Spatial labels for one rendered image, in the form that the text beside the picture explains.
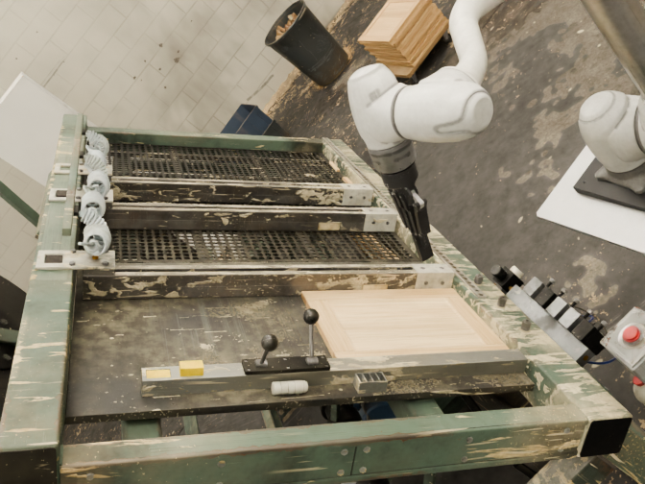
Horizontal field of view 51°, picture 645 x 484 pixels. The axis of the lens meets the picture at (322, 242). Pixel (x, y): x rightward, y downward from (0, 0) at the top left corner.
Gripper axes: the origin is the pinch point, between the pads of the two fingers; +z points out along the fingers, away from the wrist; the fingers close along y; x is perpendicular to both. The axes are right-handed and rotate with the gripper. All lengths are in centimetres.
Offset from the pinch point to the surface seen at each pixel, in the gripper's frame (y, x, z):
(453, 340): -13.2, 5.6, 40.0
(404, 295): -38, 6, 37
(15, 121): -421, -92, 9
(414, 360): -3.6, -9.9, 30.2
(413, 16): -315, 182, 39
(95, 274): -52, -67, -8
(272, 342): -0.8, -39.1, 2.8
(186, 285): -50, -48, 6
